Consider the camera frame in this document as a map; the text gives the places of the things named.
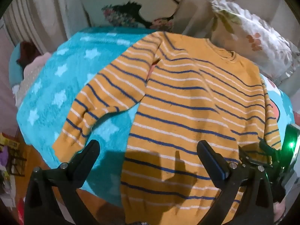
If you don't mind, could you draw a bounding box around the white floral pillow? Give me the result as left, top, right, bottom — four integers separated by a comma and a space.
210, 0, 300, 85

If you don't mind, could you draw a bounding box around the teal star blanket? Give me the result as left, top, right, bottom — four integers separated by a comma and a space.
9, 27, 294, 208

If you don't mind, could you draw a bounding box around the orange striped sweater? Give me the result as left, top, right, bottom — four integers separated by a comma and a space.
52, 31, 282, 224

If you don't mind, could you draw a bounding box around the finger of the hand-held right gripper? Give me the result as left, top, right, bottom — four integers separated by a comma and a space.
238, 146, 266, 168
259, 141, 285, 169

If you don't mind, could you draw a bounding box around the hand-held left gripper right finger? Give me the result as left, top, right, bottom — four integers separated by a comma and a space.
196, 140, 276, 225

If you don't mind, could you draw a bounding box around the black wire rack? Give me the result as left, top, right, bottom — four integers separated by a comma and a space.
7, 145, 27, 177

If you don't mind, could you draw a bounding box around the beige pleated curtain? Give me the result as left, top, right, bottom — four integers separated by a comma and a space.
2, 0, 91, 52

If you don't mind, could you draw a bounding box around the white printed cloth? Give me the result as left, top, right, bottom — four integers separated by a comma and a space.
75, 0, 211, 33

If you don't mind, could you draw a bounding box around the dark red cloth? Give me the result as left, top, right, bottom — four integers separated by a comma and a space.
16, 41, 40, 69

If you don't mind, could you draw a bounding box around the yellow box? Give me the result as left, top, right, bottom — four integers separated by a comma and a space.
0, 132, 24, 150

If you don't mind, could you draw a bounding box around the pink dotted cushion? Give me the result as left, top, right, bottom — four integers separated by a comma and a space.
13, 52, 52, 105

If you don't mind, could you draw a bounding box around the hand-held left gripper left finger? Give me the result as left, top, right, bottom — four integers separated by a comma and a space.
24, 140, 101, 225

